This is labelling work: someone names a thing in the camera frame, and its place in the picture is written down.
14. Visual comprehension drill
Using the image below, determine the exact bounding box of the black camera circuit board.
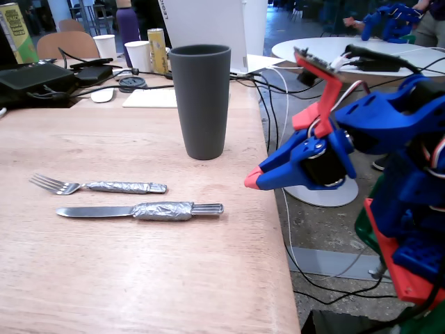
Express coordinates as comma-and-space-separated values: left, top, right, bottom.
293, 47, 341, 76

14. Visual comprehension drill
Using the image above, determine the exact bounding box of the knife with taped handle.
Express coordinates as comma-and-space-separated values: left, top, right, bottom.
55, 200, 225, 223

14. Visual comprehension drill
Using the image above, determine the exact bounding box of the blue gripper with motor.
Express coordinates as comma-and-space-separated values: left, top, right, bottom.
244, 121, 357, 191

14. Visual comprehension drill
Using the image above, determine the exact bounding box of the dark gray tall glass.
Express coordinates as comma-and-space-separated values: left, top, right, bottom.
168, 44, 232, 161

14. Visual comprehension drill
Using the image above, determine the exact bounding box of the green table clamp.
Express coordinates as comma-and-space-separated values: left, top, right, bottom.
354, 173, 387, 258

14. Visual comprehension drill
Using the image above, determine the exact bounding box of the red wrist camera mount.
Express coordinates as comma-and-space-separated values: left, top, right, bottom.
291, 51, 343, 138

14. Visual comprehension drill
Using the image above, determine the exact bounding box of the yellow cereal box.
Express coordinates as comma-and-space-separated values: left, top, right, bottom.
0, 2, 40, 65

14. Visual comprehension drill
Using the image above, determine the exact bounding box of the red robot base plate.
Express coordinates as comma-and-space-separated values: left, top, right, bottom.
363, 198, 445, 303

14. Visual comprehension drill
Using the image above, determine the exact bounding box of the black slim device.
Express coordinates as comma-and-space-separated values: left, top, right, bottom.
69, 58, 114, 70

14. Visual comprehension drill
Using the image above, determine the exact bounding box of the yellow drink can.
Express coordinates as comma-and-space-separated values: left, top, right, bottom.
147, 28, 170, 75

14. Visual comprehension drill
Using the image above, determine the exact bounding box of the black flat box device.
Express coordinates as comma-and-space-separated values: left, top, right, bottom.
0, 62, 78, 107

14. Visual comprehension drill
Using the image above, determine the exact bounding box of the white paper cup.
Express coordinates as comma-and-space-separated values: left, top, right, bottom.
92, 34, 118, 60
124, 40, 152, 73

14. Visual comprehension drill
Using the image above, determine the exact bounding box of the gray floor cable cover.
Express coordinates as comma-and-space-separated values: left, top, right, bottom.
287, 246, 384, 281

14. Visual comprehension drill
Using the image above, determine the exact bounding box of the black round lid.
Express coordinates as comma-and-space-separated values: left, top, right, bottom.
118, 76, 148, 93

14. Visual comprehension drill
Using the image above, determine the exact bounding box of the black power brick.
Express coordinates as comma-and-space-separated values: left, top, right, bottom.
353, 57, 401, 73

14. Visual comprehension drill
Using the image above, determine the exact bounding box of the black power adapter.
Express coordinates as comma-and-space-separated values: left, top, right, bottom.
76, 65, 114, 86

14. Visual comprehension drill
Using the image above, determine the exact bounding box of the fork with taped handle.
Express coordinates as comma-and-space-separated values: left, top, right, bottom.
29, 173, 168, 196

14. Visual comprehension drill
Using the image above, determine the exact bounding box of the white laptop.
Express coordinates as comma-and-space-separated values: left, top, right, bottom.
158, 0, 286, 76

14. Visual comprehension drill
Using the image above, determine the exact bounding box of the brown wooden chair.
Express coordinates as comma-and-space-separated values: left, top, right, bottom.
58, 19, 86, 33
36, 31, 100, 60

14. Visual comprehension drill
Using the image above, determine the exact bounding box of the white round pedestal table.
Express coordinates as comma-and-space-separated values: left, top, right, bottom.
270, 37, 445, 208

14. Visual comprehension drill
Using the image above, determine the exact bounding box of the white cable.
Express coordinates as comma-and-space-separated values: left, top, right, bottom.
266, 65, 304, 276

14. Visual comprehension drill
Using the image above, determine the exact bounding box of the person in gray trousers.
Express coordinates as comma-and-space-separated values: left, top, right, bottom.
412, 0, 445, 49

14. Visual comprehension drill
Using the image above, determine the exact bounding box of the white computer mouse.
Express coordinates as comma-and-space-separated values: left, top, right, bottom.
90, 87, 115, 104

